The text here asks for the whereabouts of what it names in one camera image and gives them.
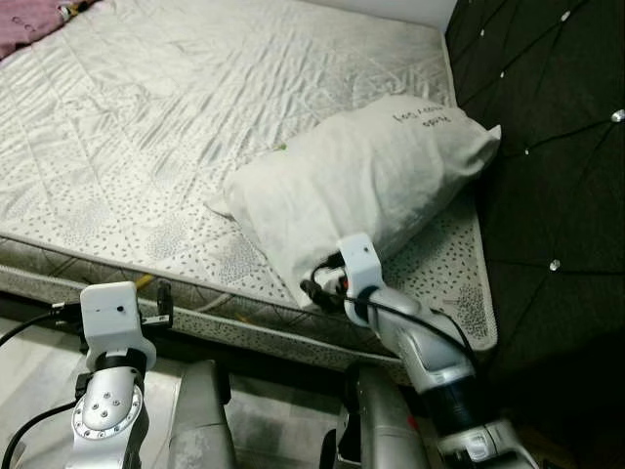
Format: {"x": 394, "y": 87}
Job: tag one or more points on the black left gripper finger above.
{"x": 165, "y": 298}

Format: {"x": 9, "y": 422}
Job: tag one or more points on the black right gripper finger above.
{"x": 310, "y": 287}

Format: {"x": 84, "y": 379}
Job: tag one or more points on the white pillow with lettering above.
{"x": 361, "y": 166}

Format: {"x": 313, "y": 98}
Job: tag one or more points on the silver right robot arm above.
{"x": 430, "y": 352}

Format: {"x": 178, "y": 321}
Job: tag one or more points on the grey robot left leg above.
{"x": 200, "y": 420}

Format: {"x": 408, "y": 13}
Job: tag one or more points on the grey robot leg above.
{"x": 376, "y": 420}
{"x": 200, "y": 420}

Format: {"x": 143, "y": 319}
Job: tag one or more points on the grey robot right leg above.
{"x": 376, "y": 420}

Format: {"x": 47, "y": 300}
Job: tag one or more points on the white quilted mattress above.
{"x": 146, "y": 117}

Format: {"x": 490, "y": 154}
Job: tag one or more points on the black tufted headboard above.
{"x": 557, "y": 195}

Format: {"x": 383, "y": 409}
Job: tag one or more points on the pink cartoon print blanket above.
{"x": 29, "y": 24}

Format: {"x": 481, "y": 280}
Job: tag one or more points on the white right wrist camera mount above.
{"x": 361, "y": 262}

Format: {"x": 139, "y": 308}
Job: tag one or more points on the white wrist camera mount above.
{"x": 112, "y": 313}
{"x": 361, "y": 262}

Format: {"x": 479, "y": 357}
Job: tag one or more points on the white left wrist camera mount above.
{"x": 112, "y": 313}

